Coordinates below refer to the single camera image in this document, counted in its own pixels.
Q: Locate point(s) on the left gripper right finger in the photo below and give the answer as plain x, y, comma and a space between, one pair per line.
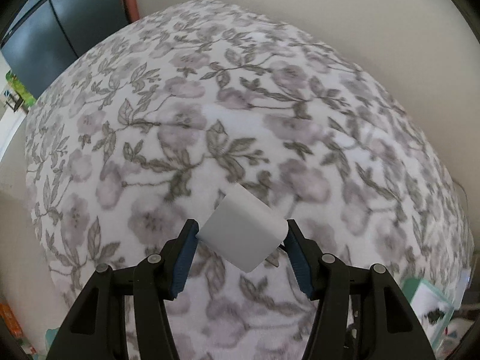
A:
361, 313

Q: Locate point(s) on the teal framed white tray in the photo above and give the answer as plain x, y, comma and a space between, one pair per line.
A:
432, 308

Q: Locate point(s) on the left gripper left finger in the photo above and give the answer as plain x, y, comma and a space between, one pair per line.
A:
95, 326

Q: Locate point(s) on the floral fleece blanket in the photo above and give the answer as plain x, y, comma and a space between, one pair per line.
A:
153, 125

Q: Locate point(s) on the white wall charger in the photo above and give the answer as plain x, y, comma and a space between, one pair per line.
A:
243, 230

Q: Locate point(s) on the orange box on floor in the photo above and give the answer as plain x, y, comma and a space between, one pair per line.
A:
10, 320

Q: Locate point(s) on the dark blue cabinet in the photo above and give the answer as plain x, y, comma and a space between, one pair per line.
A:
47, 36

